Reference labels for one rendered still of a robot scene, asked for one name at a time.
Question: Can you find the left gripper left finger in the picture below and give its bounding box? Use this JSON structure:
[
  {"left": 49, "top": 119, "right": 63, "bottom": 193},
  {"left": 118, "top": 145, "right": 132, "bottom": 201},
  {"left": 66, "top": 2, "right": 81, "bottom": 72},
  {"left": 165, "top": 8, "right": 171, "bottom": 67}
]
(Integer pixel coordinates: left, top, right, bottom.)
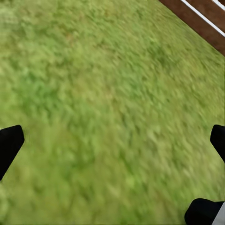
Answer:
[{"left": 0, "top": 125, "right": 24, "bottom": 181}]

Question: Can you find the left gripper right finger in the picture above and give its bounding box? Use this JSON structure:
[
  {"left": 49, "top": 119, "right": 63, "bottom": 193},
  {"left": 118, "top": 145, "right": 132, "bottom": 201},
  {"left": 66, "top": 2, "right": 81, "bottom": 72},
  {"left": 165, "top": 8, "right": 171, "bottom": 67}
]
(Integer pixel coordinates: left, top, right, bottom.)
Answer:
[{"left": 210, "top": 125, "right": 225, "bottom": 162}]

